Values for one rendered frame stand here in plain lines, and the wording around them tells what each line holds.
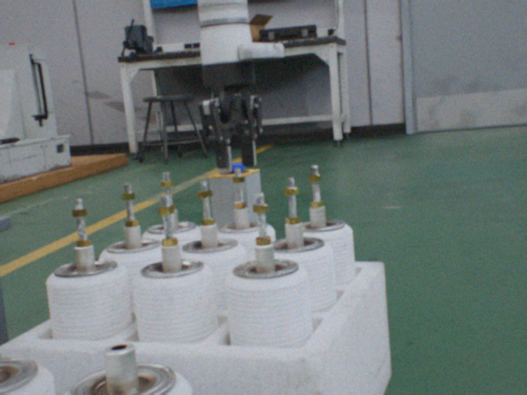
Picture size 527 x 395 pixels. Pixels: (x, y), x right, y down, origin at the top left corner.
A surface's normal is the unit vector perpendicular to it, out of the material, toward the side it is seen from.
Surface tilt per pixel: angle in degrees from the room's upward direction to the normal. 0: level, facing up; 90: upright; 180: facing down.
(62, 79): 90
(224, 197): 90
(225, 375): 90
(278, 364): 90
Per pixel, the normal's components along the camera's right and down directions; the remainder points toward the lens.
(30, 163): 0.97, -0.05
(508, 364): -0.08, -0.98
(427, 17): -0.22, 0.17
